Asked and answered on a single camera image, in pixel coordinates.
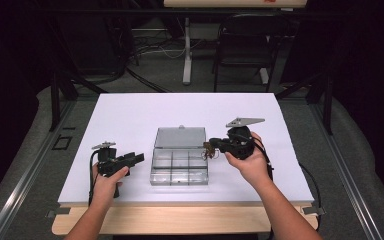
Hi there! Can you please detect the gold filigree jewelry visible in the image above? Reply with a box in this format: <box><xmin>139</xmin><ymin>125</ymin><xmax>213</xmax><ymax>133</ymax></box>
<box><xmin>201</xmin><ymin>142</ymin><xmax>221</xmax><ymax>161</ymax></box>

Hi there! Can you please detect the person's left hand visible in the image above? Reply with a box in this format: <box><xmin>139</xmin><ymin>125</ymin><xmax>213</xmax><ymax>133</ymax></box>
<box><xmin>91</xmin><ymin>162</ymin><xmax>130</xmax><ymax>210</ymax></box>

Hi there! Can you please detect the tangle of floor cables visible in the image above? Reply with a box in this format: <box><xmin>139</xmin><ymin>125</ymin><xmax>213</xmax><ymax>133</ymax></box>
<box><xmin>126</xmin><ymin>31</ymin><xmax>186</xmax><ymax>61</ymax></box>

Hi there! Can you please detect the beige desk top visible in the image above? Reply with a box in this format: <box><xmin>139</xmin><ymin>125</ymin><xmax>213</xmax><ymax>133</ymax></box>
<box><xmin>163</xmin><ymin>0</ymin><xmax>308</xmax><ymax>9</ymax></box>

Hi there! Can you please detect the left hand-held gripper black cable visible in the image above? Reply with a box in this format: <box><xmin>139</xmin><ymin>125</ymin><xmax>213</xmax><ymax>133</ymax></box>
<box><xmin>87</xmin><ymin>149</ymin><xmax>102</xmax><ymax>206</ymax></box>

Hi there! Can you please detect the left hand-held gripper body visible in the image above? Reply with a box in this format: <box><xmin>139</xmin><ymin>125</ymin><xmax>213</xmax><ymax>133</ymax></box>
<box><xmin>90</xmin><ymin>141</ymin><xmax>132</xmax><ymax>178</ymax></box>

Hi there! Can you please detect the black metal stand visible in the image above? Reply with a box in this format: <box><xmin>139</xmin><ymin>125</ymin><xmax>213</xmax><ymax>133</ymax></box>
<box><xmin>274</xmin><ymin>66</ymin><xmax>334</xmax><ymax>136</ymax></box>
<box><xmin>44</xmin><ymin>19</ymin><xmax>109</xmax><ymax>132</ymax></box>

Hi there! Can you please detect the aluminium floor rail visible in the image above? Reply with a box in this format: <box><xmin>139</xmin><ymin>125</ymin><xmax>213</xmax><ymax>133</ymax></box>
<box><xmin>0</xmin><ymin>99</ymin><xmax>78</xmax><ymax>240</ymax></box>
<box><xmin>308</xmin><ymin>103</ymin><xmax>384</xmax><ymax>240</ymax></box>

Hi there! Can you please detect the white table leg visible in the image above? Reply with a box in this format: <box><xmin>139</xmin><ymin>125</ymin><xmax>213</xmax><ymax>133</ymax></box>
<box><xmin>182</xmin><ymin>17</ymin><xmax>193</xmax><ymax>86</ymax></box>

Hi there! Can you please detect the smoky clear compartment box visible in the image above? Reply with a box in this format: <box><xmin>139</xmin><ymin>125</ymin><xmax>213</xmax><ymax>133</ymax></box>
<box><xmin>149</xmin><ymin>124</ymin><xmax>210</xmax><ymax>187</ymax></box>

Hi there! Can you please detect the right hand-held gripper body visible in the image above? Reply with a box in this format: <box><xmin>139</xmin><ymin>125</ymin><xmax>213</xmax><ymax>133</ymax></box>
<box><xmin>217</xmin><ymin>116</ymin><xmax>266</xmax><ymax>161</ymax></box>

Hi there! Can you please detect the person's right hand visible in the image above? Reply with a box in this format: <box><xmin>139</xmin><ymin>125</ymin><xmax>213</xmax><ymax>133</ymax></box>
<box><xmin>224</xmin><ymin>131</ymin><xmax>275</xmax><ymax>190</ymax></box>

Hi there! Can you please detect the black folding chair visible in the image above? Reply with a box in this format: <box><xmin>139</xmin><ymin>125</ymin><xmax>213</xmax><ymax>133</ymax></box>
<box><xmin>212</xmin><ymin>13</ymin><xmax>289</xmax><ymax>94</ymax></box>

